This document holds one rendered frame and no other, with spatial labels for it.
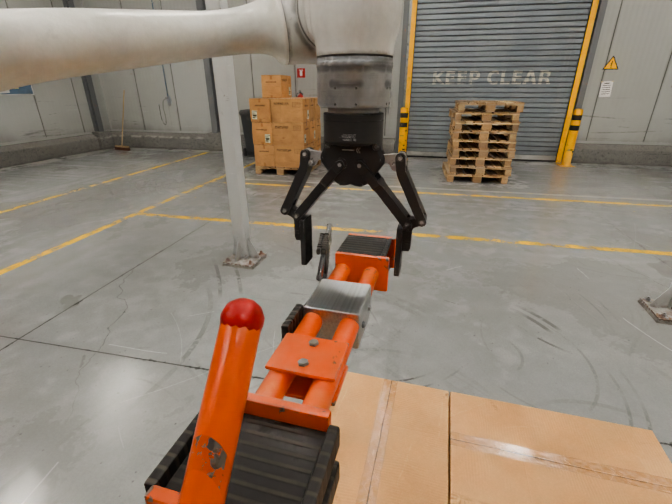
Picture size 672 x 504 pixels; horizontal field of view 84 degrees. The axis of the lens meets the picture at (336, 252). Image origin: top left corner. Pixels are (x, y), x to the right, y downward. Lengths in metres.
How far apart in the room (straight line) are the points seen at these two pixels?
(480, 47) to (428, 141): 2.12
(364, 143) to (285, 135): 6.72
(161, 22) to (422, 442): 1.16
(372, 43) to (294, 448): 0.39
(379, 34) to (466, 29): 8.99
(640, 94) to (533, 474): 9.53
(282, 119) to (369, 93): 6.72
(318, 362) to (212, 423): 0.15
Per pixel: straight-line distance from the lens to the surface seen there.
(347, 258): 0.51
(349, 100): 0.45
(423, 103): 9.33
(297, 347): 0.35
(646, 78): 10.37
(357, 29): 0.45
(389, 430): 1.27
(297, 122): 7.08
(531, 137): 9.68
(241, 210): 3.44
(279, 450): 0.27
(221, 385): 0.20
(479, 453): 1.28
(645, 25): 10.31
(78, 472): 2.15
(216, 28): 0.57
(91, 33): 0.49
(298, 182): 0.52
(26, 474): 2.26
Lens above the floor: 1.50
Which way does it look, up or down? 24 degrees down
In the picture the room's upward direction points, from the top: straight up
